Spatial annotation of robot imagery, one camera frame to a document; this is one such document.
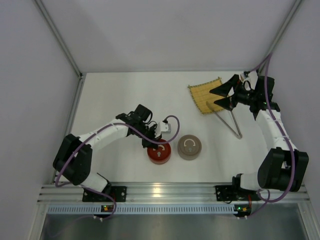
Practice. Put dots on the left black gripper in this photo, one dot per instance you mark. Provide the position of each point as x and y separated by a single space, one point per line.
149 141

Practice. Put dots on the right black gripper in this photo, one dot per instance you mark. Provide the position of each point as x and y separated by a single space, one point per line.
232 95

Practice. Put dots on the red round lid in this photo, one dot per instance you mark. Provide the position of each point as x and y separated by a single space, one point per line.
163 149

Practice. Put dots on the red-based steel container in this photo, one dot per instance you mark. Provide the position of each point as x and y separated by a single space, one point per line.
159 159

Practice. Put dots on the beige round lid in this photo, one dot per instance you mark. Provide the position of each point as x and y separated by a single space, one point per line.
189 143

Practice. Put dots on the beige-based steel container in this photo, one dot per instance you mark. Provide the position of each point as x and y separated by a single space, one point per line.
189 156

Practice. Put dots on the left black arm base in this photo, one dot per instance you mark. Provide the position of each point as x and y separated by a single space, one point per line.
117 193

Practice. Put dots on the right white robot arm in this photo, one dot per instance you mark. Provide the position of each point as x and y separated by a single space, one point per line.
284 166

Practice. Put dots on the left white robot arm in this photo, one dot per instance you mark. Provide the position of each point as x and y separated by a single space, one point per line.
75 155

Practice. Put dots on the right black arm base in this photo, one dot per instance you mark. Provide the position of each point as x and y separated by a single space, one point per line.
230 193

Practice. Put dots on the bamboo mat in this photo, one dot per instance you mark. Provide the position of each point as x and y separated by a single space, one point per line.
203 99

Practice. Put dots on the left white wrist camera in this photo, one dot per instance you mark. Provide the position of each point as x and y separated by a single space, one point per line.
162 128

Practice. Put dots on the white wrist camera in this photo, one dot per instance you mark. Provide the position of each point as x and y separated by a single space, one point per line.
244 76
162 128

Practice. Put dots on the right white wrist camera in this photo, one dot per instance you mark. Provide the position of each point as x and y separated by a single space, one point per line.
244 76

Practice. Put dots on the aluminium front rail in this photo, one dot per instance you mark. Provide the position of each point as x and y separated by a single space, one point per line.
140 193

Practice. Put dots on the slotted grey cable duct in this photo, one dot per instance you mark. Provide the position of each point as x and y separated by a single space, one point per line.
145 209

